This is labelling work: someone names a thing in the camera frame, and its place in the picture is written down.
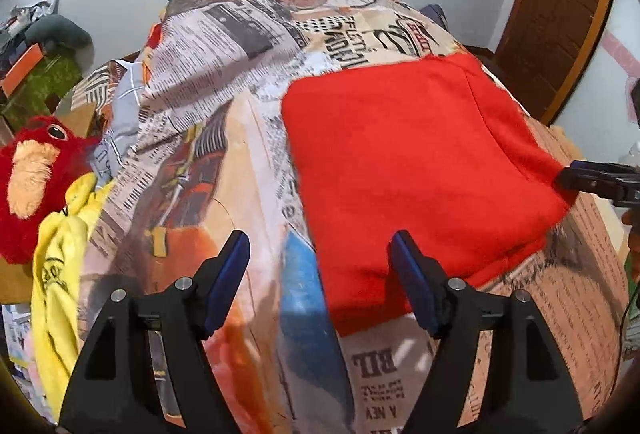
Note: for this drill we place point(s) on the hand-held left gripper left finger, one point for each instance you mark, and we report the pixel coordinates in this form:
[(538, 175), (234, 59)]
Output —
[(227, 284)]

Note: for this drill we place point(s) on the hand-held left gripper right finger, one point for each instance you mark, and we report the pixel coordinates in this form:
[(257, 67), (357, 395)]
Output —
[(415, 284)]

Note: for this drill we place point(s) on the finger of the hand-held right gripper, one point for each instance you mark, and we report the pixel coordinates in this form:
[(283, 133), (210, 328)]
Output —
[(600, 167), (595, 186)]

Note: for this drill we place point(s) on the red garment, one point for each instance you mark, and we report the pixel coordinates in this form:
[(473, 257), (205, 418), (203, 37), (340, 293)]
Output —
[(400, 163)]

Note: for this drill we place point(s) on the person's right hand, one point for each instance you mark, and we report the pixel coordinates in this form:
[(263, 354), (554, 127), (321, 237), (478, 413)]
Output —
[(634, 249)]

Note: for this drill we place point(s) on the brown wooden door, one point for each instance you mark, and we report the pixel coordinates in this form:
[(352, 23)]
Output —
[(555, 13)]

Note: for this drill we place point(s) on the printed newspaper-pattern blanket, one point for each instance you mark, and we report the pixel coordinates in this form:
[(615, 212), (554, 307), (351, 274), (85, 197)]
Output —
[(200, 113)]

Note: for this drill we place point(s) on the yellow cloth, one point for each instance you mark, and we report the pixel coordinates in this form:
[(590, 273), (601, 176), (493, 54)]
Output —
[(55, 289)]

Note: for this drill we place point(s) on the red plush toy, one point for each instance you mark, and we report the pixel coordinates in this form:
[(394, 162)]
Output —
[(45, 163)]

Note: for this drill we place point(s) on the purple backpack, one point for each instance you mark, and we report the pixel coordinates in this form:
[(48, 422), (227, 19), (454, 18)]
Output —
[(434, 14)]

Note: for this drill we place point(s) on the green cloth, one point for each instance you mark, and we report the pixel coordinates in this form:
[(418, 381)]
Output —
[(45, 88)]

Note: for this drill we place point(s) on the orange box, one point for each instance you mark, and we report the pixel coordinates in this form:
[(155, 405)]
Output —
[(22, 68)]

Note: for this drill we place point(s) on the grey plastic bag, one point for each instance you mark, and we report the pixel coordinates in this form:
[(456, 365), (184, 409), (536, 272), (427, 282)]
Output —
[(25, 13)]

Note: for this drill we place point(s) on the pink wall decoration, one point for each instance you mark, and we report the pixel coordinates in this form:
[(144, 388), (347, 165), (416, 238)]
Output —
[(622, 53)]

